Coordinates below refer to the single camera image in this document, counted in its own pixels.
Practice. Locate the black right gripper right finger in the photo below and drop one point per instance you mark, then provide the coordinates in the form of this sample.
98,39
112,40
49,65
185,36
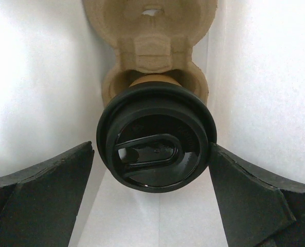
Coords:
257,207

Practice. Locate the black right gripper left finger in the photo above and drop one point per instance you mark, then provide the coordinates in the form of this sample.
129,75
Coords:
39,205

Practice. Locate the black plastic cup lid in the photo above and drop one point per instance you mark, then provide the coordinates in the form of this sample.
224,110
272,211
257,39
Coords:
156,137

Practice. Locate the light blue paper bag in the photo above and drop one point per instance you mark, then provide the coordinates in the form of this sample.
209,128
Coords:
51,68

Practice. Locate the brown paper coffee cup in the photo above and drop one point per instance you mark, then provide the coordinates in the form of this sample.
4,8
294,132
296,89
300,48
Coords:
154,78

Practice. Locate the brown cardboard cup carrier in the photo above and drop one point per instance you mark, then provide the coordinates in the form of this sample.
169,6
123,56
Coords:
152,38

